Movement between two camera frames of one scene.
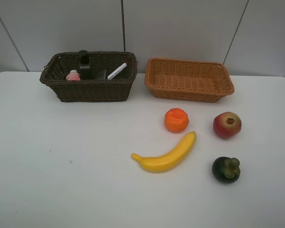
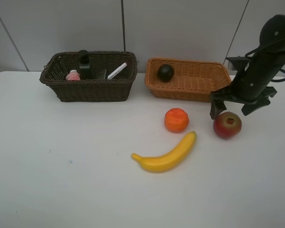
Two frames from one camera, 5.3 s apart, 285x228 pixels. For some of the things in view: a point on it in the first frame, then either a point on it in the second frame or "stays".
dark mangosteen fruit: [226, 170] -> [165, 72]
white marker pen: [120, 68] stays
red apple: [227, 125] stays
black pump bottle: [86, 72] stays
